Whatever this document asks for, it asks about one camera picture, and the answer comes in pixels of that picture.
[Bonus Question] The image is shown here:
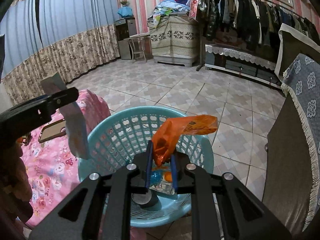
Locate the brown phone case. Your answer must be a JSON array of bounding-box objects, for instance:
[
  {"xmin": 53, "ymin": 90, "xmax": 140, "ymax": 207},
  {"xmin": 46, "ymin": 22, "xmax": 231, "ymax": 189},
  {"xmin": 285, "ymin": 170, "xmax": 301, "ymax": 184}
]
[{"xmin": 38, "ymin": 119, "xmax": 66, "ymax": 143}]

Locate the pink floral tablecloth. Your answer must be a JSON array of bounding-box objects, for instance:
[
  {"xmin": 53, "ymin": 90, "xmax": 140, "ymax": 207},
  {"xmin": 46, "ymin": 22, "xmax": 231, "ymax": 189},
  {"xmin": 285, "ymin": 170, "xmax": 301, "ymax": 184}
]
[{"xmin": 22, "ymin": 89, "xmax": 111, "ymax": 228}]

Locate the low tv stand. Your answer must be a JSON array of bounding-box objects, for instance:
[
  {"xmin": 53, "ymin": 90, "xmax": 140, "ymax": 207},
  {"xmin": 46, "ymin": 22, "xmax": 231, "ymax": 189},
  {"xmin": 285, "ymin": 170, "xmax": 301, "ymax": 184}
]
[{"xmin": 204, "ymin": 44, "xmax": 281, "ymax": 89}]

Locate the clothes rack with garments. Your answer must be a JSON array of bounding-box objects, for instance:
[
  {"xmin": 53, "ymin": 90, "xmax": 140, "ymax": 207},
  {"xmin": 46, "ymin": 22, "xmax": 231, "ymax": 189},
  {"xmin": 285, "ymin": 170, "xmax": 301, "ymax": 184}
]
[{"xmin": 192, "ymin": 0, "xmax": 319, "ymax": 62}]

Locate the orange plastic bag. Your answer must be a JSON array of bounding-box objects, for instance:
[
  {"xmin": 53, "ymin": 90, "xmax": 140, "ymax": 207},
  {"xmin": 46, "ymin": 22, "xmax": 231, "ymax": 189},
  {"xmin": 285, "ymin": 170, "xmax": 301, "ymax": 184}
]
[{"xmin": 152, "ymin": 115, "xmax": 218, "ymax": 167}]

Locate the white paper tissue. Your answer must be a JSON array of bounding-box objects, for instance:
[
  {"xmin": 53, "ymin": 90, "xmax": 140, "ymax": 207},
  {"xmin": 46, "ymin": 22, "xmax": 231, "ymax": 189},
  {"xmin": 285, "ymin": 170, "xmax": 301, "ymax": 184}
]
[{"xmin": 40, "ymin": 72, "xmax": 89, "ymax": 159}]

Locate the silver foil snack bag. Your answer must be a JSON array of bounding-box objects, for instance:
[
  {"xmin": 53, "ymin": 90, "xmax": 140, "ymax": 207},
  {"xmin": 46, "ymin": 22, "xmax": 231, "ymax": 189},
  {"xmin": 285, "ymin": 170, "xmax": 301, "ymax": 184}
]
[{"xmin": 150, "ymin": 180, "xmax": 175, "ymax": 195}]

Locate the teal plastic basket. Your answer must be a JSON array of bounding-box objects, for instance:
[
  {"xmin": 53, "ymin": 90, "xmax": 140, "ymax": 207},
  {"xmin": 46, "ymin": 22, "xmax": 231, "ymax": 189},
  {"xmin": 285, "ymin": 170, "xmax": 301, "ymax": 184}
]
[{"xmin": 78, "ymin": 106, "xmax": 213, "ymax": 228}]

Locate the water dispenser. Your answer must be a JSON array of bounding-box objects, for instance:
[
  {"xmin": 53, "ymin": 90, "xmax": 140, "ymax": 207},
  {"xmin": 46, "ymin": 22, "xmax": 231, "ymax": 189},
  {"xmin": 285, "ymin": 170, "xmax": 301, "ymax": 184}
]
[{"xmin": 114, "ymin": 17, "xmax": 137, "ymax": 60}]

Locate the cloth covered chest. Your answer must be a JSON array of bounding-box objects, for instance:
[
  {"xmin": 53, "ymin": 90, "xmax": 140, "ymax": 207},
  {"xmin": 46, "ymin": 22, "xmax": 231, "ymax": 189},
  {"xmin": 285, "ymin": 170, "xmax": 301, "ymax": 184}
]
[{"xmin": 148, "ymin": 14, "xmax": 200, "ymax": 67}]

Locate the pile of bedding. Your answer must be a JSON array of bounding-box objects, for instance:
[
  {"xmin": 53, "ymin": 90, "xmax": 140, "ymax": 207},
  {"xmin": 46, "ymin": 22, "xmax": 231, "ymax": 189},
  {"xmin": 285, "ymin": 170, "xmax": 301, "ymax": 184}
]
[{"xmin": 149, "ymin": 0, "xmax": 190, "ymax": 18}]

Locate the blue floral curtain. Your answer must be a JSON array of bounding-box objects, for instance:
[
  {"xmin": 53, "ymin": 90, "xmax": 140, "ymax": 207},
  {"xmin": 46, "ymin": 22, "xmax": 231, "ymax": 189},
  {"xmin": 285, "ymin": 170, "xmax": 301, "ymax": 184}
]
[{"xmin": 1, "ymin": 0, "xmax": 119, "ymax": 105}]

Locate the blue patterned sofa cover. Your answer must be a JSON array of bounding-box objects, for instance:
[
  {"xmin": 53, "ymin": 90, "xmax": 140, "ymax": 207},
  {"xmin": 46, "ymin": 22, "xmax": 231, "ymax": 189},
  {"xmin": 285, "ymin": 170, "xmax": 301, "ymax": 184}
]
[{"xmin": 281, "ymin": 53, "xmax": 319, "ymax": 229}]

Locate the blue plastic bag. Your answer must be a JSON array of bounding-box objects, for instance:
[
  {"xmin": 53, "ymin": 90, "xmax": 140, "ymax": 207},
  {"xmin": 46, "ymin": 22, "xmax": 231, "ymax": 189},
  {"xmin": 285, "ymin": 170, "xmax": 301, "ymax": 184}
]
[{"xmin": 150, "ymin": 170, "xmax": 164, "ymax": 186}]

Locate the blue covered plant pot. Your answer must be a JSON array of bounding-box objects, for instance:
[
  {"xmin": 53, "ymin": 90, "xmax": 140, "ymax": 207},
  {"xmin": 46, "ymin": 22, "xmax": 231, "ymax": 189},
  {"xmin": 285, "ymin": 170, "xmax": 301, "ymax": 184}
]
[{"xmin": 117, "ymin": 0, "xmax": 133, "ymax": 18}]

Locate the orange plastic bowl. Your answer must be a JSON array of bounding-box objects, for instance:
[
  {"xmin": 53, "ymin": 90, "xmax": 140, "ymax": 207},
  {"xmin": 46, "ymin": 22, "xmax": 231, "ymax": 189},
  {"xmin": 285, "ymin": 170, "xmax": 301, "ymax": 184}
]
[{"xmin": 164, "ymin": 171, "xmax": 172, "ymax": 183}]

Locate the small wooden stool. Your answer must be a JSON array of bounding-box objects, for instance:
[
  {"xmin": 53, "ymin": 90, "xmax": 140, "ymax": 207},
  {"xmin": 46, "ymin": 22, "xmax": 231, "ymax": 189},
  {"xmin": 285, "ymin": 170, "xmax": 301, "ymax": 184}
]
[{"xmin": 125, "ymin": 33, "xmax": 153, "ymax": 63}]

